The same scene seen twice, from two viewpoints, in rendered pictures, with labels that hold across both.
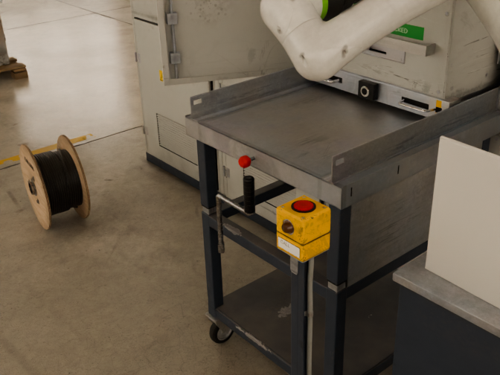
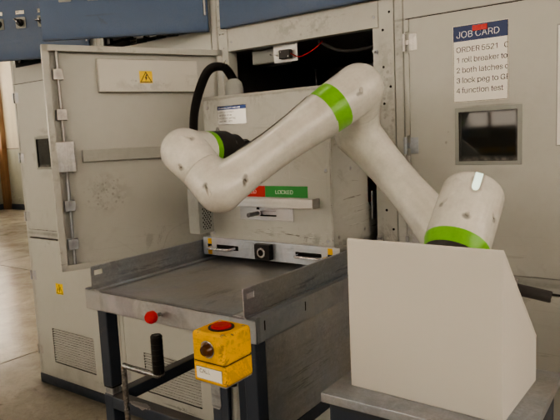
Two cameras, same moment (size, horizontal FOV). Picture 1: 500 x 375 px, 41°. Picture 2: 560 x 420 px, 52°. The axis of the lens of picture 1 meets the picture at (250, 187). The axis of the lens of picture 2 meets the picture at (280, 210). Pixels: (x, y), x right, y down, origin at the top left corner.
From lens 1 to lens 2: 32 cm
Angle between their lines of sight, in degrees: 25
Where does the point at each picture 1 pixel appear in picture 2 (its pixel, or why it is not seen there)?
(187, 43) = (86, 230)
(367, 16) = (262, 148)
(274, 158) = (182, 307)
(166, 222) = not seen: outside the picture
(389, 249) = (306, 396)
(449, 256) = (374, 362)
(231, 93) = (132, 264)
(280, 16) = (181, 154)
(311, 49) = (213, 178)
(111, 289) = not seen: outside the picture
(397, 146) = (301, 285)
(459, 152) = (367, 249)
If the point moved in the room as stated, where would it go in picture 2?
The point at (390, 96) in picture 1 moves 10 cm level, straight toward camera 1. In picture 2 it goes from (284, 253) to (286, 261)
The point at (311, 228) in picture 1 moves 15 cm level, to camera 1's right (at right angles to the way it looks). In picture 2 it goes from (232, 346) to (310, 335)
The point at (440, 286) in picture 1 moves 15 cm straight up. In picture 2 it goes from (372, 397) to (369, 321)
